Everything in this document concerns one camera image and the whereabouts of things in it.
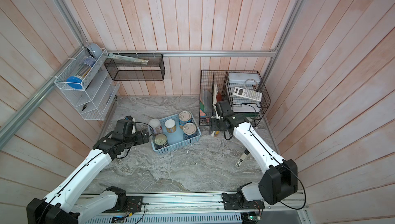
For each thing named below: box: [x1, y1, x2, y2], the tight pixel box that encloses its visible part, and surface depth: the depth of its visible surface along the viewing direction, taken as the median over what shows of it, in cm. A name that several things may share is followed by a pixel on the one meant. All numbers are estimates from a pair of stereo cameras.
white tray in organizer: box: [228, 72, 261, 84], surface depth 103 cm
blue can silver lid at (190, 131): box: [182, 122, 200, 141], surface depth 90 cm
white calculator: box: [232, 86, 263, 103], surface depth 94 cm
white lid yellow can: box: [164, 119, 177, 134], surface depth 98 cm
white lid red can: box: [149, 118, 163, 135], surface depth 93 cm
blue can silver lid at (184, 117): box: [177, 110, 192, 129], surface depth 97 cm
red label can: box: [153, 133, 169, 150], surface depth 86 cm
